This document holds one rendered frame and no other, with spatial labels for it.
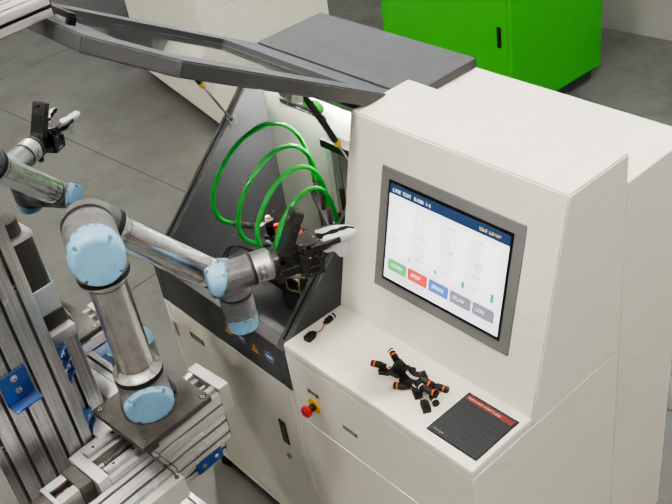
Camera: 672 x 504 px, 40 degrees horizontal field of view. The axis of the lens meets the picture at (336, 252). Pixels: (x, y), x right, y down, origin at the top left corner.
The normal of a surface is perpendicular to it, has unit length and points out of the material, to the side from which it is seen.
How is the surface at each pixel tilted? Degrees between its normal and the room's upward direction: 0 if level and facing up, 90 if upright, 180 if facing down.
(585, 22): 90
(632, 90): 0
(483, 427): 0
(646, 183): 90
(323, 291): 90
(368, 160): 76
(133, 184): 0
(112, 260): 82
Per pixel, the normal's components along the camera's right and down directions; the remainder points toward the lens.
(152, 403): 0.37, 0.61
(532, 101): -0.14, -0.80
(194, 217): 0.66, 0.36
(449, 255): -0.75, 0.27
